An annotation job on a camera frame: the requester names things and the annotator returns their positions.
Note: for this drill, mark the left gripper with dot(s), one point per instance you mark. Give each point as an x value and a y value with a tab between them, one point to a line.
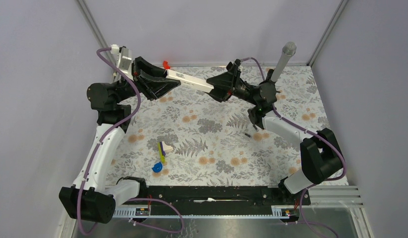
154	88

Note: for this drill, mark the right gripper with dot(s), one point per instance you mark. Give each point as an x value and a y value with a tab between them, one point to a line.
225	84

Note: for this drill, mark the white remote control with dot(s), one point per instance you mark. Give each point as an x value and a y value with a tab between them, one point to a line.
189	81

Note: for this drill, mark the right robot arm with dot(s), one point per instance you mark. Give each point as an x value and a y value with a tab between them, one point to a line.
321	158

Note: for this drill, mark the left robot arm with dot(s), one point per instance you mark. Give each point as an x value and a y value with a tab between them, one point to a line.
88	199

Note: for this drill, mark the red toy block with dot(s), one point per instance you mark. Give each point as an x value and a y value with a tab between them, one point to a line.
166	65

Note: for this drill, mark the floral tablecloth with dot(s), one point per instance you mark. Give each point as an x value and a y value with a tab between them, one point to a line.
209	144

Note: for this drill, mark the grey microphone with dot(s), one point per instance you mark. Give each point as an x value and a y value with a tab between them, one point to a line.
287	52

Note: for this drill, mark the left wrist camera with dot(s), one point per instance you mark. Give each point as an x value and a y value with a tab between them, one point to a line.
123	58

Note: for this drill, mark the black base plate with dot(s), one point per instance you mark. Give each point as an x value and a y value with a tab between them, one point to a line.
217	200

